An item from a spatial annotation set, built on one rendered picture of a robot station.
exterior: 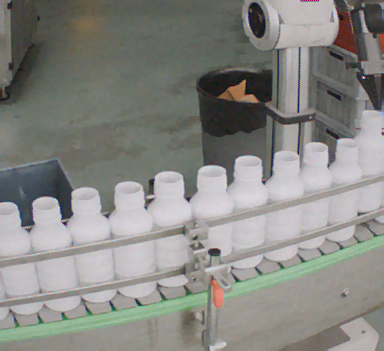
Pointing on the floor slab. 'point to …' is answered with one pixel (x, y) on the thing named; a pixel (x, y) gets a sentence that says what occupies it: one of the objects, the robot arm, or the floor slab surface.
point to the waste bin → (233, 117)
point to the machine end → (16, 19)
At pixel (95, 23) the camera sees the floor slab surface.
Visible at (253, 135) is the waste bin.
